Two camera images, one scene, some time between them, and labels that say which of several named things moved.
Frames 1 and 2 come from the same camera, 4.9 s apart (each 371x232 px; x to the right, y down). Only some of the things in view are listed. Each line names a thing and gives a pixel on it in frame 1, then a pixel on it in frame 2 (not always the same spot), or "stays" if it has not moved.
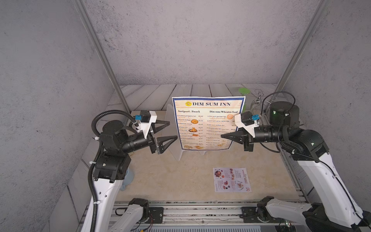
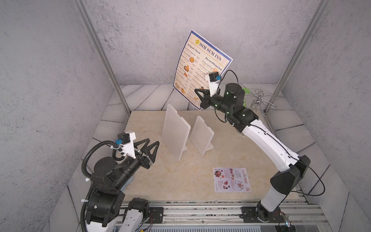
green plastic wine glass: (244, 91) stays
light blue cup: (128, 179) stays
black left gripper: (154, 146) to (148, 149)
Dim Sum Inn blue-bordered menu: (201, 121) to (199, 58)
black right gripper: (244, 137) to (206, 99)
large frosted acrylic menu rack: (176, 148) stays
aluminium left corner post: (103, 54) stays
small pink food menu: (231, 180) stays
